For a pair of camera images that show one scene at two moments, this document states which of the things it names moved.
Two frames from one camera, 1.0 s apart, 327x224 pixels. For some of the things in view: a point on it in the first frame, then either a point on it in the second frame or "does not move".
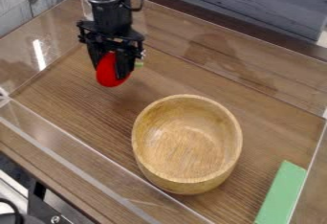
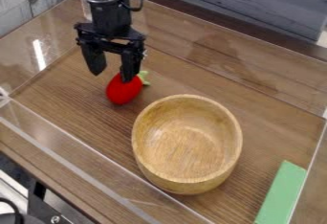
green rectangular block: [275, 209] does not move
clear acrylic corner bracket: [86, 8] does not move
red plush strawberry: [106, 71] -> [122, 92]
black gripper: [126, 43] does not move
